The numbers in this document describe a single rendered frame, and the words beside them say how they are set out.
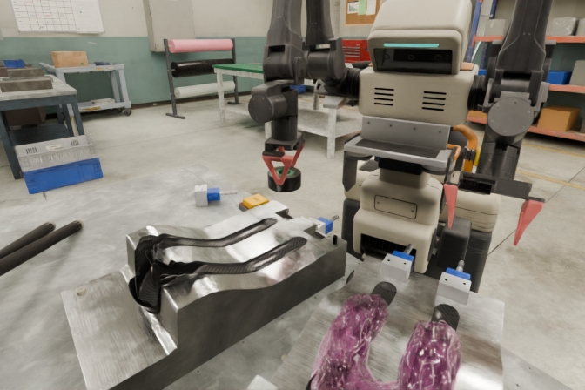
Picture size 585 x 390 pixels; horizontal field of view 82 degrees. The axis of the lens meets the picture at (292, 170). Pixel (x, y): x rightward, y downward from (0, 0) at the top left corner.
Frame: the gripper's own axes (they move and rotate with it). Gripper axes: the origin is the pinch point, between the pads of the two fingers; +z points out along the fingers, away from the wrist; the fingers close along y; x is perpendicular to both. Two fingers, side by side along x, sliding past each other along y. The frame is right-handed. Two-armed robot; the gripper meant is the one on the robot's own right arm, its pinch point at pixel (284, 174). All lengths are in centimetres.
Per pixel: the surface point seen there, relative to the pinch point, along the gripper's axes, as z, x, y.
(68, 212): 21, -69, 0
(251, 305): 13.6, 2.2, 28.0
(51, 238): 15, -52, 19
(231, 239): 12.1, -8.7, 11.9
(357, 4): -92, -48, -675
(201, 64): 17, -292, -482
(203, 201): 18.4, -30.8, -14.2
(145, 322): 14.2, -13.5, 35.6
